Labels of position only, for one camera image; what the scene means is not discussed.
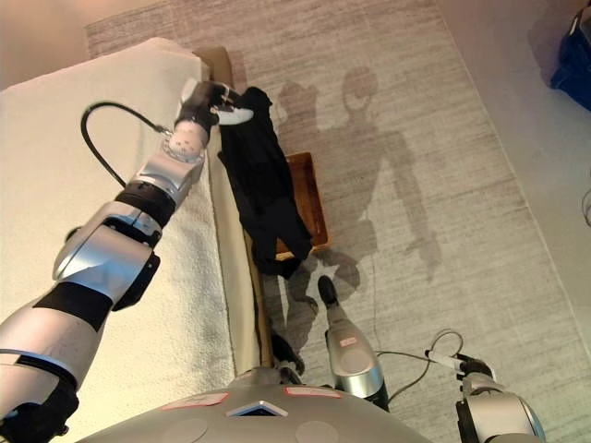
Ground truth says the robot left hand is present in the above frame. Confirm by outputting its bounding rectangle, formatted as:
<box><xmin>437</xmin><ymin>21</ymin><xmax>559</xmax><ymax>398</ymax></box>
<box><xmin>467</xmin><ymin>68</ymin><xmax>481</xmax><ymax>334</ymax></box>
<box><xmin>177</xmin><ymin>78</ymin><xmax>256</xmax><ymax>135</ymax></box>

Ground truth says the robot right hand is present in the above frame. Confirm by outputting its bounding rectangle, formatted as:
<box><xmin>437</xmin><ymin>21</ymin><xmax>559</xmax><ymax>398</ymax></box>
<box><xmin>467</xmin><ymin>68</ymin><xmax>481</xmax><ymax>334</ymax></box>
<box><xmin>424</xmin><ymin>348</ymin><xmax>495</xmax><ymax>384</ymax></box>

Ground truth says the black garment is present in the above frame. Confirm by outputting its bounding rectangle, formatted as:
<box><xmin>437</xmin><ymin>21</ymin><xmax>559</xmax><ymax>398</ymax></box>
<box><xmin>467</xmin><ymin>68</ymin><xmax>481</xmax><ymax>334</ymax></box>
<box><xmin>216</xmin><ymin>86</ymin><xmax>315</xmax><ymax>281</ymax></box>

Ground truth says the brown wicker basket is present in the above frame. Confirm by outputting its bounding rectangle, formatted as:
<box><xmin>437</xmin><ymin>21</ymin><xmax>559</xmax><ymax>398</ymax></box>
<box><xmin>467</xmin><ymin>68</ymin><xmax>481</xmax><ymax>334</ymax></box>
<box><xmin>274</xmin><ymin>151</ymin><xmax>332</xmax><ymax>262</ymax></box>

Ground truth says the robot right leg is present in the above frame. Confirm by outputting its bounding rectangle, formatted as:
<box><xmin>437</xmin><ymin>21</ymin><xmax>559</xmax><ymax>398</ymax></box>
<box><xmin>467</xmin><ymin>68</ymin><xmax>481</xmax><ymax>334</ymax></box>
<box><xmin>317</xmin><ymin>275</ymin><xmax>390</xmax><ymax>412</ymax></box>

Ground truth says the robot leg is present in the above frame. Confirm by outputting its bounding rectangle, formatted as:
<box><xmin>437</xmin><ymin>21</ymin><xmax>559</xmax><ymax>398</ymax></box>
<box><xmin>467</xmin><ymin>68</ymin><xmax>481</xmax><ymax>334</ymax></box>
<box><xmin>317</xmin><ymin>275</ymin><xmax>390</xmax><ymax>412</ymax></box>
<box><xmin>270</xmin><ymin>332</ymin><xmax>306</xmax><ymax>384</ymax></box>

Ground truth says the grey striped rug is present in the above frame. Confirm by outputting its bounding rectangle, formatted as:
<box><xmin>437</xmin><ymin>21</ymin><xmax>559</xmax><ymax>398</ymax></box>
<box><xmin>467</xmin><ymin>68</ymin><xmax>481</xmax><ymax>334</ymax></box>
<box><xmin>85</xmin><ymin>0</ymin><xmax>591</xmax><ymax>443</ymax></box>

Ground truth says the robot left leg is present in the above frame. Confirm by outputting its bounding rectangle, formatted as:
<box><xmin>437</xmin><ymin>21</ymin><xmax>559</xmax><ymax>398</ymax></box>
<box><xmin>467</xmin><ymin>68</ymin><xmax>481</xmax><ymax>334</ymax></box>
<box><xmin>270</xmin><ymin>332</ymin><xmax>306</xmax><ymax>384</ymax></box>

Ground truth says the silver robot torso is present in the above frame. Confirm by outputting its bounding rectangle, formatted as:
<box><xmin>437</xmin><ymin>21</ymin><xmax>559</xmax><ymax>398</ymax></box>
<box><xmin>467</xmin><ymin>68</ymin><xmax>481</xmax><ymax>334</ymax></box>
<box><xmin>78</xmin><ymin>366</ymin><xmax>444</xmax><ymax>443</ymax></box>

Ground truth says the blue plastic bin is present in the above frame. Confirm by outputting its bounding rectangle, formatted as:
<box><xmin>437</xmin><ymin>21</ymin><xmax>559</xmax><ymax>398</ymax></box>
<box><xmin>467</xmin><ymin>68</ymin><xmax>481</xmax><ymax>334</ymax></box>
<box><xmin>549</xmin><ymin>8</ymin><xmax>591</xmax><ymax>112</ymax></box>

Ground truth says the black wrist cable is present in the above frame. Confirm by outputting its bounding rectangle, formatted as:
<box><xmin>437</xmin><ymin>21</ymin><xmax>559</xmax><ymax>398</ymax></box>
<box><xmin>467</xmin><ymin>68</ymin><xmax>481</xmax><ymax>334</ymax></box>
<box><xmin>80</xmin><ymin>101</ymin><xmax>175</xmax><ymax>188</ymax></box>

